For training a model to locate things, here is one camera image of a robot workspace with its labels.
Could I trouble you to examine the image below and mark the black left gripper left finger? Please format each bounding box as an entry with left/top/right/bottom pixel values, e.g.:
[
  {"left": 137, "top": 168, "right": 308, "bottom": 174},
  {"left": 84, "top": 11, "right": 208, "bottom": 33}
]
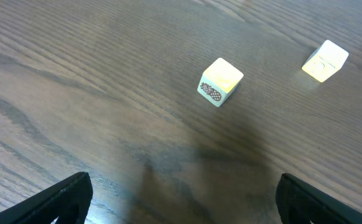
[{"left": 0, "top": 172, "right": 93, "bottom": 224}]

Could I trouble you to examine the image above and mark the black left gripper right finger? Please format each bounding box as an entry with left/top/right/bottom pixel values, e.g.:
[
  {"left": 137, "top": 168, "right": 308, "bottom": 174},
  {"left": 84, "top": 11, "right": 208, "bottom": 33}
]
[{"left": 275, "top": 173, "right": 362, "bottom": 224}]

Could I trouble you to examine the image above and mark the cream wooden block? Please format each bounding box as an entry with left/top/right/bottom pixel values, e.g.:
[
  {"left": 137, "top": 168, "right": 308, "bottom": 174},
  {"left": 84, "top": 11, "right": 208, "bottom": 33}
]
[{"left": 302, "top": 40, "right": 349, "bottom": 83}]

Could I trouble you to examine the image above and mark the yellow pineapple block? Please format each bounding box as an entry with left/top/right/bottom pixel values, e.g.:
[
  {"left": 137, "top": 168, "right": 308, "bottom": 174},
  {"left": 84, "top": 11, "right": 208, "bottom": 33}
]
[{"left": 197, "top": 58, "right": 244, "bottom": 107}]

